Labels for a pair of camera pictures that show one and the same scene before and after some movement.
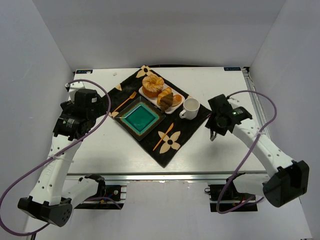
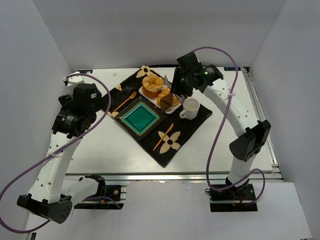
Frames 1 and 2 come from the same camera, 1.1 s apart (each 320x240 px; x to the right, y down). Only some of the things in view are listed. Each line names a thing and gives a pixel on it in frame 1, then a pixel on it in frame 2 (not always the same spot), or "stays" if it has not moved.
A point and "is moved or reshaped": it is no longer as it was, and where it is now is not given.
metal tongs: (212, 136) is moved or reshaped
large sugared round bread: (152, 85) stays
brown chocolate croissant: (166, 101) stays
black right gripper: (213, 130) -> (178, 85)
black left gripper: (100, 106) stays
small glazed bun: (177, 99) stays
